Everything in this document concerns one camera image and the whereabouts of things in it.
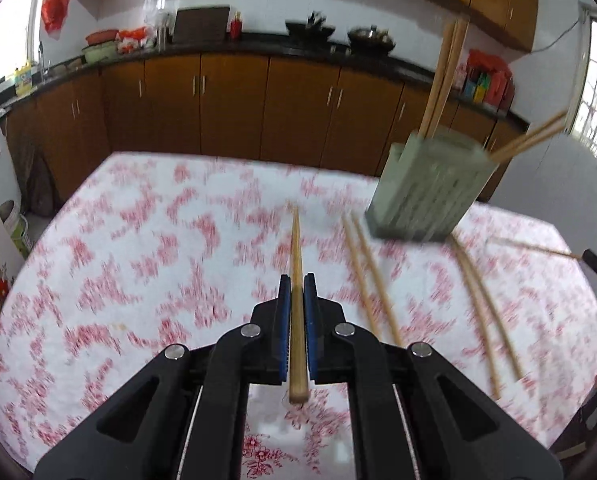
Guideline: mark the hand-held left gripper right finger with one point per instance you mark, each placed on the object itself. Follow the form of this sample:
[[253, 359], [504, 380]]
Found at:
[[309, 330]]

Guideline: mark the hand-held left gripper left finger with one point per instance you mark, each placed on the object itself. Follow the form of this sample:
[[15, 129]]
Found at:
[[281, 330]]

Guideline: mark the wooden chopstick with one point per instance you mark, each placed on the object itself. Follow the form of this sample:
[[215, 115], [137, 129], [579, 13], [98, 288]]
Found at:
[[538, 248], [534, 143], [476, 315], [361, 275], [376, 280], [453, 65], [533, 135], [488, 310], [297, 260], [441, 70]]

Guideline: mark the green perforated chopstick holder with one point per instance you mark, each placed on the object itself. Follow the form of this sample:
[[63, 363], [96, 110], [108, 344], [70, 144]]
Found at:
[[423, 190]]

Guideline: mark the floral pink white tablecloth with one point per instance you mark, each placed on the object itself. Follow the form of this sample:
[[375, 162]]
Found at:
[[153, 260]]

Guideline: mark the group of condiment bottles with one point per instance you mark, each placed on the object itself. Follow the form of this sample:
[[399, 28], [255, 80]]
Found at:
[[481, 87]]

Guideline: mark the wooden lower kitchen cabinets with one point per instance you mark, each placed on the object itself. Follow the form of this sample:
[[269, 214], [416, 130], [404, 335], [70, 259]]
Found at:
[[228, 105]]

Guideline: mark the red bag over bottles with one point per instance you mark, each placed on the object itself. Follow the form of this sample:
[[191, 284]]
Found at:
[[488, 62]]

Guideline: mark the white bucket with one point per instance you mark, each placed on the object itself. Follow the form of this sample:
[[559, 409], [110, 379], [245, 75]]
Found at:
[[13, 230]]

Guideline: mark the black kitchen countertop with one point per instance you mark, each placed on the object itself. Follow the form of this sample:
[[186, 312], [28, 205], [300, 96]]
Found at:
[[258, 44]]

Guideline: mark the grey sack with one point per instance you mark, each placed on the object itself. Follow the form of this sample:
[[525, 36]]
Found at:
[[33, 180]]

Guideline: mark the dark pot with lid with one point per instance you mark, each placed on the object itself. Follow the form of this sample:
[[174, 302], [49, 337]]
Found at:
[[371, 37]]

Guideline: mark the black wok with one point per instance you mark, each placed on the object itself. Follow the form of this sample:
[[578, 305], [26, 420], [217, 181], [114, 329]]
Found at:
[[311, 31]]

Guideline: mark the red bottle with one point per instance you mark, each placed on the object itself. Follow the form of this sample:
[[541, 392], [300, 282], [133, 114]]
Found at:
[[236, 27]]

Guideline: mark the dark wooden cutting board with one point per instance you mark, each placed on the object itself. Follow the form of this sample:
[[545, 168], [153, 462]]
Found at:
[[201, 25]]

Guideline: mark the stainless steel cup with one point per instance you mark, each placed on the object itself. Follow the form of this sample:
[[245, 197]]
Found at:
[[161, 37]]

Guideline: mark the red and white plastic bag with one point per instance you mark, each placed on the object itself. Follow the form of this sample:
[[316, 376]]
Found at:
[[134, 40]]

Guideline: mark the red plastic basin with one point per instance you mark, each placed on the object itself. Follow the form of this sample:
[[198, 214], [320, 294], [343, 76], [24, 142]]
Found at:
[[101, 37]]

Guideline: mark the clear plastic bag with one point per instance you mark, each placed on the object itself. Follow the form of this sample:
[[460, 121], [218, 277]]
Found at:
[[158, 7]]

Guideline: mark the yellow detergent bottle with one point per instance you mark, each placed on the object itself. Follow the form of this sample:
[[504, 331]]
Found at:
[[22, 80]]

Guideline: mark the metal sink faucet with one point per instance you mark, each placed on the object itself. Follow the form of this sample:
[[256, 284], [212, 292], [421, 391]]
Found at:
[[42, 60]]

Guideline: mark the hanging red plastic bag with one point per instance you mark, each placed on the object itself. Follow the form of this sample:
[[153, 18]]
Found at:
[[56, 10]]

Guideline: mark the wooden upper wall cabinets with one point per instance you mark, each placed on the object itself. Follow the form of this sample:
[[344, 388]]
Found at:
[[498, 0]]

